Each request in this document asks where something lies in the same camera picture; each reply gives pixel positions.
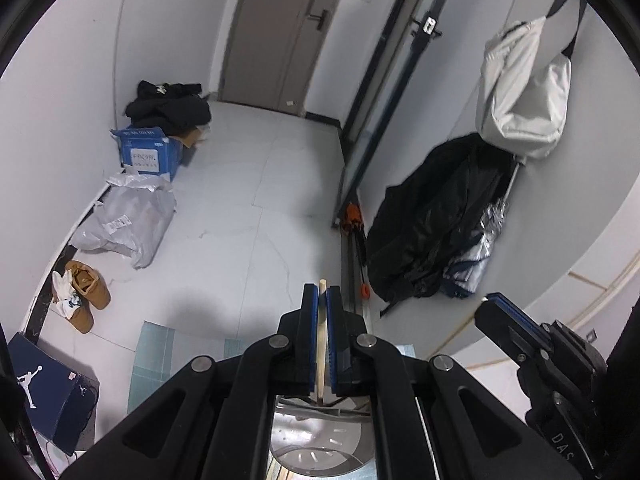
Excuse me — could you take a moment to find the checkered teal placemat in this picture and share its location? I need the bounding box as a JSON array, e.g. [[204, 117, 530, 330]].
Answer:
[[127, 320, 416, 480]]

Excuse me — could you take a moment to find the pile of black clothes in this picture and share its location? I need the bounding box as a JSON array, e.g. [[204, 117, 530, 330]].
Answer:
[[125, 80, 213, 136]]

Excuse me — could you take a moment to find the brown shoe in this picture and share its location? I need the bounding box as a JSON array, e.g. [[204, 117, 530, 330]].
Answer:
[[65, 260, 112, 311], [67, 305, 96, 333]]

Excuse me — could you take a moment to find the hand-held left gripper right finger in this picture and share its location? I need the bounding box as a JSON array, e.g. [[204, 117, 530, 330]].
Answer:
[[326, 287, 596, 480]]

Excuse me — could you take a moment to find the white shoulder bag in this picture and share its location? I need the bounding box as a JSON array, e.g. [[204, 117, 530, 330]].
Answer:
[[475, 0, 588, 161]]

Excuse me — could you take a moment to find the white metal utensil holder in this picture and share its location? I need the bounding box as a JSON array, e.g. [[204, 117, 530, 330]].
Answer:
[[269, 394, 377, 480]]

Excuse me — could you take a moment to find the orange and black tool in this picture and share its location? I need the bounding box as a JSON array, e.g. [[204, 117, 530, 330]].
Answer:
[[340, 202, 373, 301]]

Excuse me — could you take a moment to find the grey-brown door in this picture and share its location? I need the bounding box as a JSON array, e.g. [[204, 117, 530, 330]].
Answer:
[[220, 0, 351, 111]]

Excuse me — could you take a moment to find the blue cardboard box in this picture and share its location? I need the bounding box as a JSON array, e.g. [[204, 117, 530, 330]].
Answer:
[[111, 125, 183, 181]]

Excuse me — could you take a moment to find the grey plastic mailer bag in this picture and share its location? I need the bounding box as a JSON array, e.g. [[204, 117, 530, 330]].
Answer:
[[72, 170, 178, 271]]

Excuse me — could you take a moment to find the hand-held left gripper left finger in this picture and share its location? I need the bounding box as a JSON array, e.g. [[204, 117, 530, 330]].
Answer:
[[60, 284, 321, 480]]

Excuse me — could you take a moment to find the light wooden chopstick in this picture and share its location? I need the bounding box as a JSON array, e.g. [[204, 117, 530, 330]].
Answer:
[[316, 278, 329, 407]]

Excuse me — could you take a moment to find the brown cardboard box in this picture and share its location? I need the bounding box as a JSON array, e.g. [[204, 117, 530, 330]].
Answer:
[[172, 125, 211, 151]]

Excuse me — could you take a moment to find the black jacket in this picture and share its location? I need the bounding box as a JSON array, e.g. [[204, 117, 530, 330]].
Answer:
[[365, 132, 516, 318]]

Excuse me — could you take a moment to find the black framed glass door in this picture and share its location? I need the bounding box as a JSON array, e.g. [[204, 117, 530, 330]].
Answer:
[[330, 0, 451, 231]]

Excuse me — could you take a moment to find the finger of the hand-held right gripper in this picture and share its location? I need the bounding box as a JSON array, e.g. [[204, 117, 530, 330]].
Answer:
[[474, 292, 556, 367]]

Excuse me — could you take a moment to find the silver folding umbrella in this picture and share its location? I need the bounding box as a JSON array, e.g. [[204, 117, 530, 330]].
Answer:
[[440, 155, 526, 301]]

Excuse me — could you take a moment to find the white sock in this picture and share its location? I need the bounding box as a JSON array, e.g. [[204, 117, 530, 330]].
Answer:
[[51, 270, 81, 318]]

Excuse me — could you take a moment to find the navy shoe box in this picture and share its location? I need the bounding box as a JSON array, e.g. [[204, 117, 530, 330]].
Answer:
[[7, 332, 101, 456]]

